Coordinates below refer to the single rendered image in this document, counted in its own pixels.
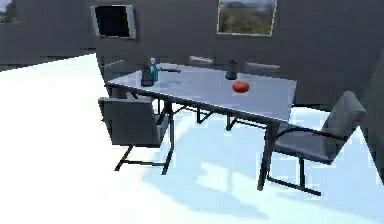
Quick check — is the framed landscape window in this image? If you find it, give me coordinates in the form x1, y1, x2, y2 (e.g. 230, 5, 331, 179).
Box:
216, 0, 278, 37

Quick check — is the dark flat utensil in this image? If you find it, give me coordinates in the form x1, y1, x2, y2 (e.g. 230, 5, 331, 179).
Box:
157, 66, 182, 74

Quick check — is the red tomato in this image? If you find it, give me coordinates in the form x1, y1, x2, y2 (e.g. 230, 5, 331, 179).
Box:
232, 80, 250, 94

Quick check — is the grey cantilever chair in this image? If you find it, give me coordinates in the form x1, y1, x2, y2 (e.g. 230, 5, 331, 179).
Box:
97, 95, 175, 176
267, 90, 368, 197
102, 59, 138, 100

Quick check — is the teal spray bottle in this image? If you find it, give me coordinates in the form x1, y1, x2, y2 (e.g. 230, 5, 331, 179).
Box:
149, 57, 160, 83

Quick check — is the grey framed television set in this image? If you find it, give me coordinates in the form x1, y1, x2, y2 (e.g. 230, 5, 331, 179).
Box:
90, 4, 138, 40

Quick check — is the dark pepper shaker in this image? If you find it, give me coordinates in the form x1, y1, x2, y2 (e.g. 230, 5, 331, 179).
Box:
224, 59, 238, 81

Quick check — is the grey dining table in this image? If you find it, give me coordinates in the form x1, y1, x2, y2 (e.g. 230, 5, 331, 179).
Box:
105, 62, 298, 192

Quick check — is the window with landscape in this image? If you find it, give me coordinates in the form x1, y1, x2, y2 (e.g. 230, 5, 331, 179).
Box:
0, 0, 19, 25

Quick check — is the dark grey bottle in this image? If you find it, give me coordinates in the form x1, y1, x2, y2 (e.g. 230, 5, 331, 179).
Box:
140, 57, 155, 88

